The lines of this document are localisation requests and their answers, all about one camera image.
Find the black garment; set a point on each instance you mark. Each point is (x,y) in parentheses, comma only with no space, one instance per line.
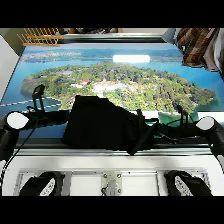
(98,123)

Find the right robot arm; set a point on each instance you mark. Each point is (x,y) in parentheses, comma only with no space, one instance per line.
(206,125)

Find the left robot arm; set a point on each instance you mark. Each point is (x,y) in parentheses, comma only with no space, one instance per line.
(16,120)

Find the checked shirt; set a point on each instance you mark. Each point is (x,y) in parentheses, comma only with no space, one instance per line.
(193,45)

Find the pale grey garment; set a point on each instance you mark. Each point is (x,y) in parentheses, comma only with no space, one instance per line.
(215,50)

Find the silver frame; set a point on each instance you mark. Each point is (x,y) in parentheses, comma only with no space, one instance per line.
(113,163)

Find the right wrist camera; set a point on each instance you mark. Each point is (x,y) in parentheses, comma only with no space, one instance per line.
(180,115)

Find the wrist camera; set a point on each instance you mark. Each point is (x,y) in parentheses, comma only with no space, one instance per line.
(180,115)
(38,91)

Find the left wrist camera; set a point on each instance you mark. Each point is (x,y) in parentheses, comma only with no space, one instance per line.
(38,91)

